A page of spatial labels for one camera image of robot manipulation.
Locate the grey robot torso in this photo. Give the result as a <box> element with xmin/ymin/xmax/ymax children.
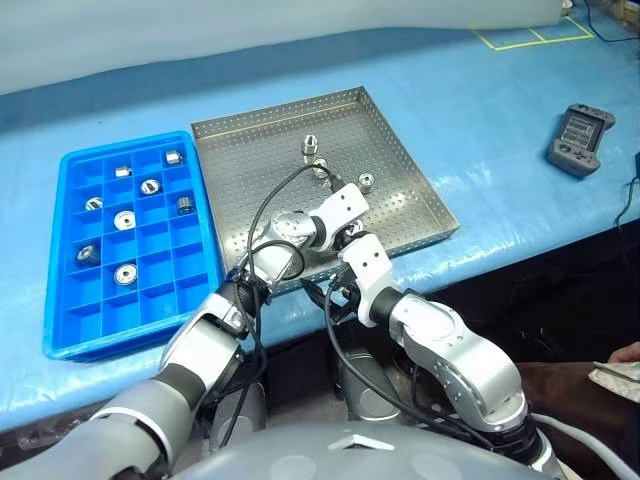
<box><xmin>169</xmin><ymin>419</ymin><xmax>566</xmax><ymax>480</ymax></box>

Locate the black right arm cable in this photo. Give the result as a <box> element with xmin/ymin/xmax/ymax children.
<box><xmin>323</xmin><ymin>277</ymin><xmax>501</xmax><ymax>451</ymax></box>

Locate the perforated steel tray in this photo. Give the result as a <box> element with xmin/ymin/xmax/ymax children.
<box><xmin>190</xmin><ymin>85</ymin><xmax>461</xmax><ymax>296</ymax></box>

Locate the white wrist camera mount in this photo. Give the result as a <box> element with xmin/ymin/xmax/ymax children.
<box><xmin>308</xmin><ymin>183</ymin><xmax>371</xmax><ymax>253</ymax></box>
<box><xmin>338</xmin><ymin>233</ymin><xmax>397</xmax><ymax>330</ymax></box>

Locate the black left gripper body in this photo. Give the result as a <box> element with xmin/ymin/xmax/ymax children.
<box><xmin>328</xmin><ymin>218</ymin><xmax>366</xmax><ymax>254</ymax></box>

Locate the grey hose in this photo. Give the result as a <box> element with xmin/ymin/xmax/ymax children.
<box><xmin>529</xmin><ymin>412</ymin><xmax>626</xmax><ymax>480</ymax></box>

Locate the bystander bare hand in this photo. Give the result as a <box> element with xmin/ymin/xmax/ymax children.
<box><xmin>608</xmin><ymin>341</ymin><xmax>640</xmax><ymax>365</ymax></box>

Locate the thin black cable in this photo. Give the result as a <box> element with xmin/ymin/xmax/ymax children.
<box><xmin>613</xmin><ymin>177</ymin><xmax>640</xmax><ymax>231</ymax></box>

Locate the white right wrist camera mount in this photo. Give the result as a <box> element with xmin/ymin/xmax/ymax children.
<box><xmin>338</xmin><ymin>233</ymin><xmax>397</xmax><ymax>330</ymax></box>

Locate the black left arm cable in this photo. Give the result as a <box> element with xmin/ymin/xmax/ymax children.
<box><xmin>214</xmin><ymin>163</ymin><xmax>346</xmax><ymax>451</ymax></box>

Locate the brown clothed bystander leg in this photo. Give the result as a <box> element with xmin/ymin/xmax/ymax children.
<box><xmin>514</xmin><ymin>360</ymin><xmax>640</xmax><ymax>480</ymax></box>

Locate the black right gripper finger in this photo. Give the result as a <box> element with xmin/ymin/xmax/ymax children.
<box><xmin>301</xmin><ymin>278</ymin><xmax>327</xmax><ymax>307</ymax></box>

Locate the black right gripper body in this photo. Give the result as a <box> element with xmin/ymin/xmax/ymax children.
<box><xmin>332</xmin><ymin>272</ymin><xmax>362</xmax><ymax>325</ymax></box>

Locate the grey handheld remote controller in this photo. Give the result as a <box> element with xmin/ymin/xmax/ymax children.
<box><xmin>545</xmin><ymin>103</ymin><xmax>617</xmax><ymax>179</ymax></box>

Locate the pale patterned cloth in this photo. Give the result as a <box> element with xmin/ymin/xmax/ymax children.
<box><xmin>589</xmin><ymin>360</ymin><xmax>640</xmax><ymax>404</ymax></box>

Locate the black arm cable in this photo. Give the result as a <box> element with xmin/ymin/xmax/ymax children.
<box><xmin>323</xmin><ymin>277</ymin><xmax>501</xmax><ymax>451</ymax></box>
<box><xmin>214</xmin><ymin>163</ymin><xmax>346</xmax><ymax>451</ymax></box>

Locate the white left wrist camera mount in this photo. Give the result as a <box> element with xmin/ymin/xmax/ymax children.
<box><xmin>308</xmin><ymin>183</ymin><xmax>371</xmax><ymax>253</ymax></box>

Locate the blue plastic table cover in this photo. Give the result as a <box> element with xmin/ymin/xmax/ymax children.
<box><xmin>0</xmin><ymin>9</ymin><xmax>640</xmax><ymax>434</ymax></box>

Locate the grey rounded cylinder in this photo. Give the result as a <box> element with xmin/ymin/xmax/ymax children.
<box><xmin>337</xmin><ymin>349</ymin><xmax>401</xmax><ymax>421</ymax></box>
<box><xmin>209</xmin><ymin>379</ymin><xmax>269</xmax><ymax>446</ymax></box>

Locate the blue compartment tray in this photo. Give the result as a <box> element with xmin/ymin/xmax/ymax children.
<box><xmin>42</xmin><ymin>130</ymin><xmax>225</xmax><ymax>362</ymax></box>

